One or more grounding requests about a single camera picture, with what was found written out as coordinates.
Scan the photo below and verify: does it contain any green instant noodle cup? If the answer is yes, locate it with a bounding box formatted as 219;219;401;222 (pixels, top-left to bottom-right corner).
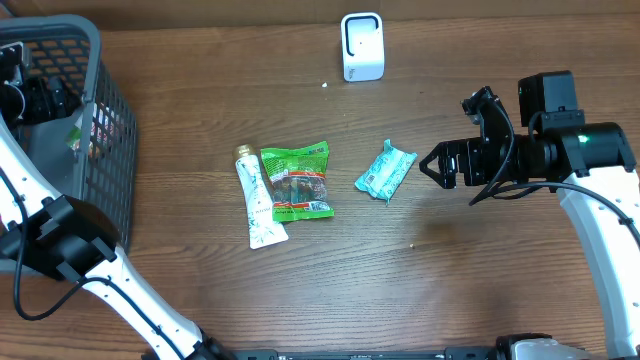
63;102;124;159

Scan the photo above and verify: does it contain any teal tissue pack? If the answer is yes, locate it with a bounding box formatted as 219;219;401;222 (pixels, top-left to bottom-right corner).
354;139;417;204

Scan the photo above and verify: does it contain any green snack bag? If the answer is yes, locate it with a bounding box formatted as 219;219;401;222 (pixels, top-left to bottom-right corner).
260;141;334;222

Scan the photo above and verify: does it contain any white tube with gold cap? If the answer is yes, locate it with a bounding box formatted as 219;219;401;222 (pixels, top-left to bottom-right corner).
233;144;289;250

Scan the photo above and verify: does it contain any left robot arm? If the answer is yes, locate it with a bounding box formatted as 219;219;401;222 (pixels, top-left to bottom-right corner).
1;76;234;359

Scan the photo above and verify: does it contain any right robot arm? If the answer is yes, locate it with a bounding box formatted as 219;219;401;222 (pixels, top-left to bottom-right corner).
419;71;639;359

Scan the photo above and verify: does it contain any white barcode scanner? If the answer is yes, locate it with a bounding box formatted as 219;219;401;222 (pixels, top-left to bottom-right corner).
340;12;385;82

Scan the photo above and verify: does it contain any gray plastic shopping basket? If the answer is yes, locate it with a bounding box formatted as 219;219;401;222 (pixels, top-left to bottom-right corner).
1;15;137;273

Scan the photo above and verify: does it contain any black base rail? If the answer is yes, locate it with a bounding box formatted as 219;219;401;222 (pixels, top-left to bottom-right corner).
142;333;589;360

